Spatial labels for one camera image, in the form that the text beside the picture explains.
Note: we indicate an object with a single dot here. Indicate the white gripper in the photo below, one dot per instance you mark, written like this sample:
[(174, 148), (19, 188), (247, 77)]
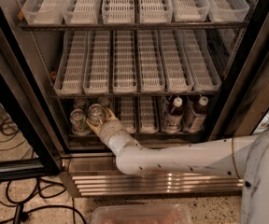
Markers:
[(110, 129)]

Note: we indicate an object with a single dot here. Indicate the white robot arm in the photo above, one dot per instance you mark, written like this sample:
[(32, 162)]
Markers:
[(245, 157)]

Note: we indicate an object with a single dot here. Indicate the shelf tray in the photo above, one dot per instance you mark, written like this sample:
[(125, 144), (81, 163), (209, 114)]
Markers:
[(227, 10), (150, 64), (124, 70), (177, 73), (203, 70), (96, 78), (81, 11), (127, 114), (43, 12), (148, 122), (155, 11), (70, 72), (190, 10), (118, 11)]

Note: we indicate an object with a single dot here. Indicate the steel fridge vent grille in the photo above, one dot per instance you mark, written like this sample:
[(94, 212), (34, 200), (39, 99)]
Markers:
[(116, 183)]

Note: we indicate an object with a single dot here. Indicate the open fridge door left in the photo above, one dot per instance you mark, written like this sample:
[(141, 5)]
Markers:
[(22, 98)]

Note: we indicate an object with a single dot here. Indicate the right glass fridge door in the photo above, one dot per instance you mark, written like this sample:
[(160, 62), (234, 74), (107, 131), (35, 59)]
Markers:
[(243, 97)]

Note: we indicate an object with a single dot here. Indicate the white can behind door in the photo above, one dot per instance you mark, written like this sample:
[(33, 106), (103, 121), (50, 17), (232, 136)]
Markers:
[(263, 125)]

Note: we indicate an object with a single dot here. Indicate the left brown tea bottle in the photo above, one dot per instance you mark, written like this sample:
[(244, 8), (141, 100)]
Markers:
[(172, 115)]

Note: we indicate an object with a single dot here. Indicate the brown tea bottle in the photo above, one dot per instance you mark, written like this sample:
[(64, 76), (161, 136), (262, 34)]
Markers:
[(172, 115), (197, 110)]

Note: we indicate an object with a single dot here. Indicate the right brown tea bottle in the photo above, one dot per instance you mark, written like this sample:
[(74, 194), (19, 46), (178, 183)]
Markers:
[(197, 110)]

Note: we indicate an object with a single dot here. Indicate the clear plastic bin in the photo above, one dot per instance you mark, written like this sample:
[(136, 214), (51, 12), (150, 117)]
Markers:
[(142, 214)]

